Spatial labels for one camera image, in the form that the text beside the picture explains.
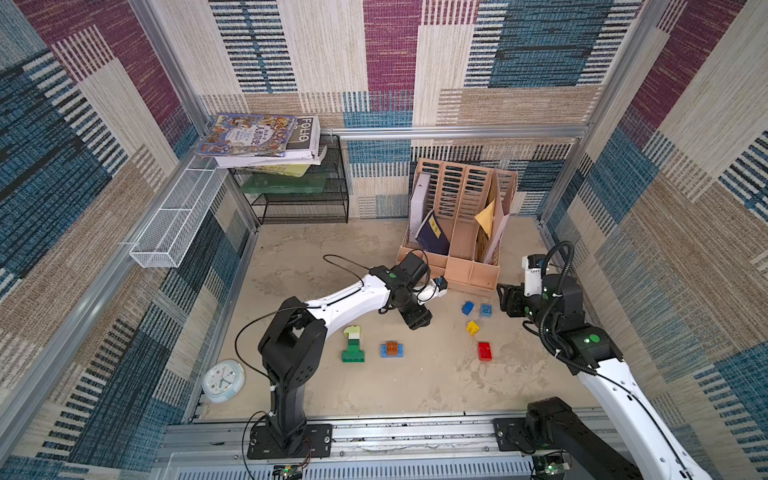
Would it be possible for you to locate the dark purple book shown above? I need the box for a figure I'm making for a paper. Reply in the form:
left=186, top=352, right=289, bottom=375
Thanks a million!
left=415, top=210, right=450, bottom=256

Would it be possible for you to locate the black and white Folio book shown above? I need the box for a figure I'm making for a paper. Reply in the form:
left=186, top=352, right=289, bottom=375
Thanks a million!
left=212, top=116, right=327, bottom=168

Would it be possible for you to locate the white wire mesh basket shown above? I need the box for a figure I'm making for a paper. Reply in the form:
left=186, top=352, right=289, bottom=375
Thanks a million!
left=130, top=157, right=226, bottom=268

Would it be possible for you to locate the yellow envelope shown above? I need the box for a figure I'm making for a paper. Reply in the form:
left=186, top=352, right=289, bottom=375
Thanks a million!
left=475, top=200, right=496, bottom=239

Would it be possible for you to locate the red lego brick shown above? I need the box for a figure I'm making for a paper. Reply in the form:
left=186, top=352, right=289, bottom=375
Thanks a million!
left=477, top=342, right=493, bottom=362

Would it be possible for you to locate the yellow lego brick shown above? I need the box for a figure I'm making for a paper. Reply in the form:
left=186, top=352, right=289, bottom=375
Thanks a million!
left=466, top=321, right=480, bottom=335

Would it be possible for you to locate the long blue lego brick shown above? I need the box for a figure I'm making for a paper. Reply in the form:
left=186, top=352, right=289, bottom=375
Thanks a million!
left=380, top=342, right=404, bottom=358

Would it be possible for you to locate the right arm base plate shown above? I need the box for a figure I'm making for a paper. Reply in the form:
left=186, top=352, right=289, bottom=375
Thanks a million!
left=492, top=417, right=536, bottom=455

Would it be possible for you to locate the lime green lego brick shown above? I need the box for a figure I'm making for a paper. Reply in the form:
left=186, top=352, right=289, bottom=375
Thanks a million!
left=343, top=325, right=361, bottom=340

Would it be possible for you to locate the long green lego brick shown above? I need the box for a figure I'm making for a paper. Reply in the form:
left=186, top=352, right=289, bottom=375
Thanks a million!
left=341, top=350, right=365, bottom=363

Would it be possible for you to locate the pale pink folder in organizer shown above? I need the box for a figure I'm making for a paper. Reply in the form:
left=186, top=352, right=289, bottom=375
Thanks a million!
left=482, top=173, right=512, bottom=265

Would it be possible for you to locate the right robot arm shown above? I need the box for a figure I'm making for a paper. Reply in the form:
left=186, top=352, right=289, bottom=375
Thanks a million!
left=496, top=274, right=710, bottom=479

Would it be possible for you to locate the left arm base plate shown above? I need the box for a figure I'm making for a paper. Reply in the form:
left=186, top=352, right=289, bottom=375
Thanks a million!
left=245, top=424, right=333, bottom=460

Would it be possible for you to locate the green folder on shelf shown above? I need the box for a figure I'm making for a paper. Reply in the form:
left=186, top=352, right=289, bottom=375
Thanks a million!
left=240, top=174, right=327, bottom=195

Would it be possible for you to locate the white book in organizer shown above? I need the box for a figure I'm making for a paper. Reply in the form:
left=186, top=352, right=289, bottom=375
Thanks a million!
left=408, top=172, right=431, bottom=243

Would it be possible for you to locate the colourful illustrated book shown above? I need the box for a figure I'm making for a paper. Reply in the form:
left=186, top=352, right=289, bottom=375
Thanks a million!
left=196, top=113, right=298, bottom=157

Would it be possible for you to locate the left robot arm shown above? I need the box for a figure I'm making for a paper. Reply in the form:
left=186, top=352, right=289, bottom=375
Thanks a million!
left=258, top=252, right=448, bottom=457

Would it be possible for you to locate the pale blue round clock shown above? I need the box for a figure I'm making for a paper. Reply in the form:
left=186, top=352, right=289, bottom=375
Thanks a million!
left=201, top=359, right=246, bottom=404

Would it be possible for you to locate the black wire shelf rack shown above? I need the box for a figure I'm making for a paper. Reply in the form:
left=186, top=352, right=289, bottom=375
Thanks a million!
left=230, top=135, right=350, bottom=225

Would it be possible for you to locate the pink desk file organizer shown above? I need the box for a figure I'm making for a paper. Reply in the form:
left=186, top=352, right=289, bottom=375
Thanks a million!
left=413, top=159, right=513, bottom=297

